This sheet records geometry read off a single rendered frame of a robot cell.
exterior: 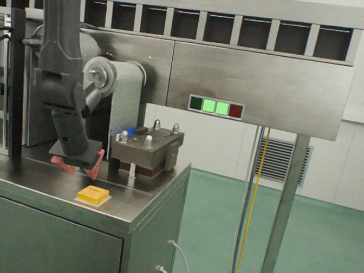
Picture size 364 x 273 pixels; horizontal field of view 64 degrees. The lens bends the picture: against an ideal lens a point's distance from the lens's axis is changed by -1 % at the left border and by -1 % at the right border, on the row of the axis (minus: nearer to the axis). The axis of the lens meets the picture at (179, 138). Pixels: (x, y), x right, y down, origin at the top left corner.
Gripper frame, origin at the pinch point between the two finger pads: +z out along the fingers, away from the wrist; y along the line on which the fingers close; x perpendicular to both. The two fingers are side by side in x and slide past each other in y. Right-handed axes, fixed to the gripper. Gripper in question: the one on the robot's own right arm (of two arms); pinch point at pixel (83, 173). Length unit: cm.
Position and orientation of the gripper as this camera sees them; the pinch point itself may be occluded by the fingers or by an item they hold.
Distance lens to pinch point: 76.8
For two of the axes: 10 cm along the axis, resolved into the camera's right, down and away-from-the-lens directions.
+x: -2.4, 6.6, -7.2
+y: -9.7, -1.9, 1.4
